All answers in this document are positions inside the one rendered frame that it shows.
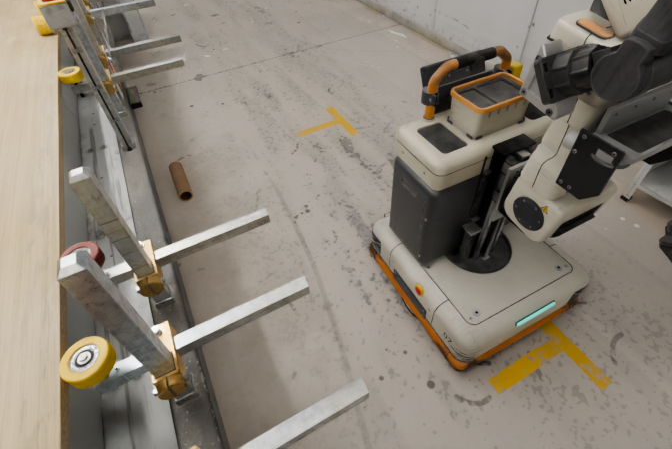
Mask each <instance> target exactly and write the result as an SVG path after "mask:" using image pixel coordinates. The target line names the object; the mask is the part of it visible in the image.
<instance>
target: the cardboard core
mask: <svg viewBox="0 0 672 449"><path fill-rule="evenodd" d="M169 170H170V173H171V176H172V179H173V182H174V185H175V188H176V191H177V194H178V197H179V199H180V200H181V201H189V200H191V199H192V197H193V192H192V190H191V187H190V184H189V182H188V179H187V177H186V174H185V171H184V169H183V166H182V164H181V163H180V162H172V163H171V164H170V165H169Z"/></svg>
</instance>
